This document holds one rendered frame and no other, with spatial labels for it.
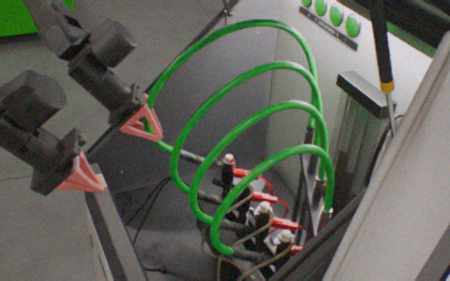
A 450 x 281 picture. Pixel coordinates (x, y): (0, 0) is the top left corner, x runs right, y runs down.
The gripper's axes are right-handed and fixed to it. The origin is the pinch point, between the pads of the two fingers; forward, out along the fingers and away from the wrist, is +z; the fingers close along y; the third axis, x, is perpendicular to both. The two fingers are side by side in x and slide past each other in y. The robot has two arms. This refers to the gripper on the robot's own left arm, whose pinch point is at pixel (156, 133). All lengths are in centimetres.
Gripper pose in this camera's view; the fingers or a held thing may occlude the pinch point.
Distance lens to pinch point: 99.1
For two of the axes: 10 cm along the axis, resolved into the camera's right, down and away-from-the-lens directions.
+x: -7.3, 6.6, 1.8
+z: 6.7, 6.5, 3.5
